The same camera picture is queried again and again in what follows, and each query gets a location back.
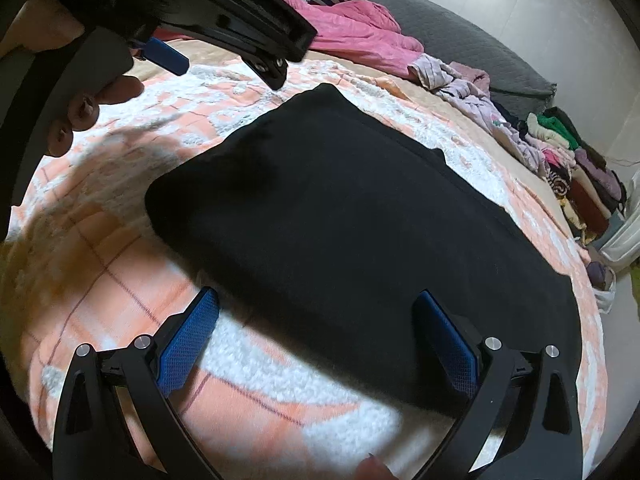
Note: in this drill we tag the black sweater with orange cuffs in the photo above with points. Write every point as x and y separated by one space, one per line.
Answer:
350 235

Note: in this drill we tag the grey quilted cushion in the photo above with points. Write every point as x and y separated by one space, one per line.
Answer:
450 25

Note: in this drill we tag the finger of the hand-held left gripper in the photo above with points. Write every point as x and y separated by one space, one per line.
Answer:
167 56
250 15

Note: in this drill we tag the pink duvet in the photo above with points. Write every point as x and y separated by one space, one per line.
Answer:
350 30

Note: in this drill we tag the stack of folded clothes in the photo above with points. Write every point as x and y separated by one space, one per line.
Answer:
575 170

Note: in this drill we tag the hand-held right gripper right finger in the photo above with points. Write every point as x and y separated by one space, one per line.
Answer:
447 340

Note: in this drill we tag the pile of lilac clothes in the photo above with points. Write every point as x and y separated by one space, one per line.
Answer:
475 95

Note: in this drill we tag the person's right hand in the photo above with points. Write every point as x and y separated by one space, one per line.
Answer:
377 467

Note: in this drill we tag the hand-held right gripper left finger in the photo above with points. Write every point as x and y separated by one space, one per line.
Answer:
187 340

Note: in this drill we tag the purple cloth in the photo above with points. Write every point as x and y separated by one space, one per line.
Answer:
600 275

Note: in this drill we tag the person's left hand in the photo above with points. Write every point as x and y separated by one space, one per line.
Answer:
115 89

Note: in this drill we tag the white plastic bag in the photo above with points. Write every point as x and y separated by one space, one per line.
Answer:
625 235

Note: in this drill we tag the orange white checked blanket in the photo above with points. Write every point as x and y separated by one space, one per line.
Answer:
115 280

